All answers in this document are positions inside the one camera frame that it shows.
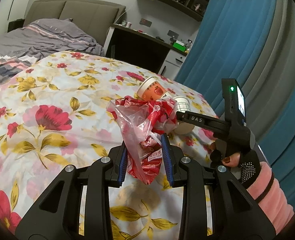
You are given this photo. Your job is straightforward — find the grey upholstered headboard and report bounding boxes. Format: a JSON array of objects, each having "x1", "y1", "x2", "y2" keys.
[{"x1": 23, "y1": 0, "x2": 126, "y2": 46}]

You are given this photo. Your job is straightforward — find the blue and grey curtain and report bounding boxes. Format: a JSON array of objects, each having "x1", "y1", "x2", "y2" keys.
[{"x1": 176, "y1": 0, "x2": 295, "y2": 208}]

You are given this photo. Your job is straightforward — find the floral bed sheet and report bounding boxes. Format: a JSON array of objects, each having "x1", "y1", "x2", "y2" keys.
[{"x1": 0, "y1": 51, "x2": 216, "y2": 239}]

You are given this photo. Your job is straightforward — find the red white plastic bag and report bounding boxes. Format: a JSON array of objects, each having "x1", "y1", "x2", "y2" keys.
[{"x1": 106, "y1": 96, "x2": 177, "y2": 185}]

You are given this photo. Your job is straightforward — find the white drawer cabinet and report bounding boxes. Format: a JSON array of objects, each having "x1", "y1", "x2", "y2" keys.
[{"x1": 158, "y1": 50, "x2": 186, "y2": 80}]

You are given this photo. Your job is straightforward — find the white grid paper cup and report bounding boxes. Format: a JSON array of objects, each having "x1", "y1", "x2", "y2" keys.
[{"x1": 174, "y1": 96, "x2": 195, "y2": 135}]

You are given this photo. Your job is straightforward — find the orange apple paper cup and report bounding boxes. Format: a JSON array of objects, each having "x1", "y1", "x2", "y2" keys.
[{"x1": 137, "y1": 77, "x2": 171, "y2": 101}]

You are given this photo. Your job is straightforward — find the right hand black glove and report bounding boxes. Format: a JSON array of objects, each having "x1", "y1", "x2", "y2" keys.
[{"x1": 210, "y1": 142, "x2": 261, "y2": 189}]

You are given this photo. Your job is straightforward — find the green box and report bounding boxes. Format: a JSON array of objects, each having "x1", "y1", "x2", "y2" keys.
[{"x1": 172, "y1": 40, "x2": 186, "y2": 52}]

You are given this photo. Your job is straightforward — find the dark wooden desk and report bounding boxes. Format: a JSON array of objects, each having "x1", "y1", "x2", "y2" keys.
[{"x1": 103, "y1": 24, "x2": 187, "y2": 74}]

